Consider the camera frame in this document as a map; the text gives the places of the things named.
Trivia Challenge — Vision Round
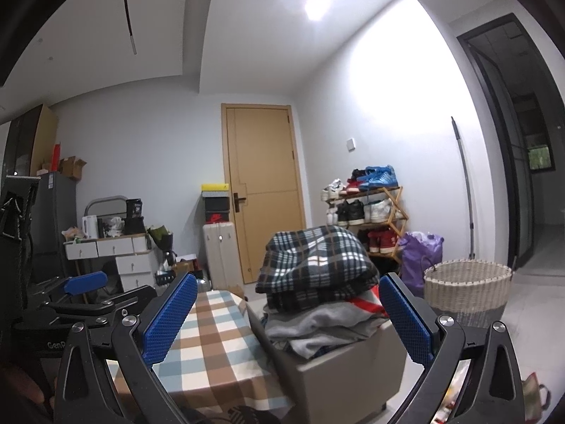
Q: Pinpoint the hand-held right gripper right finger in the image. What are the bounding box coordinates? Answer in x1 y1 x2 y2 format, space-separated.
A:
378 272 526 424

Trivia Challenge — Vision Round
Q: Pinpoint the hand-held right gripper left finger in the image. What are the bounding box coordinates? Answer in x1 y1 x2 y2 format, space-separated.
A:
53 271 199 424

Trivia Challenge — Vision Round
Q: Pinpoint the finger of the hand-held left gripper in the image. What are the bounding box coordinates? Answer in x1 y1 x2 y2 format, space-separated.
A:
42 285 153 319
26 272 109 307

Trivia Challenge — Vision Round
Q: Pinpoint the grey storage box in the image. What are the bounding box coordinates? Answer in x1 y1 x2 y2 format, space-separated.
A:
245 296 407 424

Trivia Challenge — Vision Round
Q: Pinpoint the plaid fleece garment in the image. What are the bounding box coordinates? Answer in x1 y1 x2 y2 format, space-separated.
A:
255 225 381 314

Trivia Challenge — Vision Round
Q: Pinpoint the person's left hand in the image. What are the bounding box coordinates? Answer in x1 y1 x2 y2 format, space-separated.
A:
0 360 47 420

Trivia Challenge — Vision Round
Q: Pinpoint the white drawer desk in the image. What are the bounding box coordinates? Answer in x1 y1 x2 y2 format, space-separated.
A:
64 232 155 292

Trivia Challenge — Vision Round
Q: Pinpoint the checkered bed sheet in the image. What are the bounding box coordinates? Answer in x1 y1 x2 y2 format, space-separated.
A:
112 289 294 424

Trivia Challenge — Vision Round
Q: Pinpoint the red white garment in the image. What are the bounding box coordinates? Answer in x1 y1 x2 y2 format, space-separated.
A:
349 285 389 319

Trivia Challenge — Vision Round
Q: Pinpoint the purple bag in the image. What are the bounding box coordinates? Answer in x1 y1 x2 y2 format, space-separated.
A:
397 231 444 299

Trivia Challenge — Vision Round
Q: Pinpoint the grey refrigerator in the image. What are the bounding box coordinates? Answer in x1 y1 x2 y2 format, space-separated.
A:
29 172 79 292

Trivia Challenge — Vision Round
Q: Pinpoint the wicker laundry basket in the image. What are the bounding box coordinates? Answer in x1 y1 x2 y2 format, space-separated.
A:
424 260 513 330

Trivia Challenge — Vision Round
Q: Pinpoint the arched mirror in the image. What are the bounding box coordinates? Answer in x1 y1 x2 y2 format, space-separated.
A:
84 195 129 239

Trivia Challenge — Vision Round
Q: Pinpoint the beige suitcase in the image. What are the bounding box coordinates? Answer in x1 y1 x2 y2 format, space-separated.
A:
202 222 245 292

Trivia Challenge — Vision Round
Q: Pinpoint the grey sweatshirt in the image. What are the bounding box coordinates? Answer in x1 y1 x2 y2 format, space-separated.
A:
264 305 391 358

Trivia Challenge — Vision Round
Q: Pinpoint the wooden shoe rack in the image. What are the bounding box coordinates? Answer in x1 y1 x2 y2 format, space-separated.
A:
326 185 409 266

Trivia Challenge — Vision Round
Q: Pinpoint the grey mop pole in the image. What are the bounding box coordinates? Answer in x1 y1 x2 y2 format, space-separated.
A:
450 116 478 261

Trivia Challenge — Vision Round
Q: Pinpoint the small open cardboard box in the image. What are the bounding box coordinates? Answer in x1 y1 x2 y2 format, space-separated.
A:
59 157 88 182

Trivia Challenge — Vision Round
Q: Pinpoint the black patterned cloth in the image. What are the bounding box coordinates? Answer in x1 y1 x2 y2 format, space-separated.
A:
212 404 283 424

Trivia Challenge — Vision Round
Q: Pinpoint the shoe rack with shoes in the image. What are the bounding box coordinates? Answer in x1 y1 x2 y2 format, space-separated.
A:
321 164 407 254

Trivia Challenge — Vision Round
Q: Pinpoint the large cardboard box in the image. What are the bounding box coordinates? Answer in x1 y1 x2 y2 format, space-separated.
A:
30 105 59 173

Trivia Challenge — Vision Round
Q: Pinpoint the dark glass wardrobe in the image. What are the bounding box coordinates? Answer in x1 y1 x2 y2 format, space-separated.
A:
2 105 45 177

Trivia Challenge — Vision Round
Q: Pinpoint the wooden door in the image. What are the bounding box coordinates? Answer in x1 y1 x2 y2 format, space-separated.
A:
221 103 307 285

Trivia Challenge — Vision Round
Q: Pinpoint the black framed glass door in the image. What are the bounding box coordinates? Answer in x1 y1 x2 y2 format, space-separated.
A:
457 12 565 270

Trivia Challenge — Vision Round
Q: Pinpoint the black cable grey tip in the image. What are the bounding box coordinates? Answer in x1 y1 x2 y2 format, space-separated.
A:
121 0 137 55

